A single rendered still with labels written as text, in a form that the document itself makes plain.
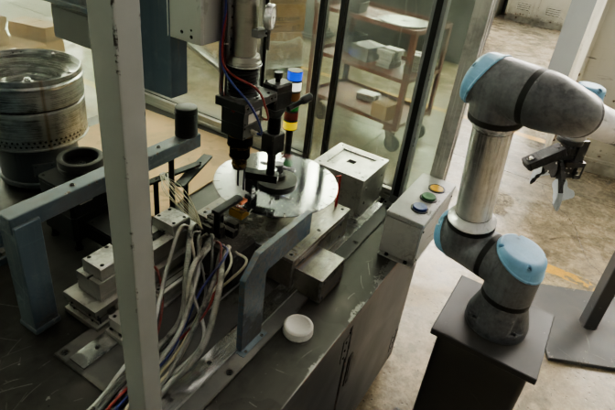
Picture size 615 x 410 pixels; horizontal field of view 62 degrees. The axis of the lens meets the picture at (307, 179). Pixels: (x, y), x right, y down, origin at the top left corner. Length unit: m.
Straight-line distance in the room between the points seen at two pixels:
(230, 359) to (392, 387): 1.10
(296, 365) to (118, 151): 0.71
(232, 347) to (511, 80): 0.79
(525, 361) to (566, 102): 0.61
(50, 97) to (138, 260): 0.96
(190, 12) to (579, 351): 2.16
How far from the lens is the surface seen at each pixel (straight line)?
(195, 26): 1.03
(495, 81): 1.07
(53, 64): 1.79
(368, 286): 1.38
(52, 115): 1.61
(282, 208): 1.25
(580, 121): 1.07
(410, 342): 2.33
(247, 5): 1.03
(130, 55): 0.56
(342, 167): 1.57
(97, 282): 1.20
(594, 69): 4.11
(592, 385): 2.53
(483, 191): 1.21
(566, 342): 2.62
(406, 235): 1.42
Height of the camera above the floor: 1.64
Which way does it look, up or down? 30 degrees down
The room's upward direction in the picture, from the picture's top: 7 degrees clockwise
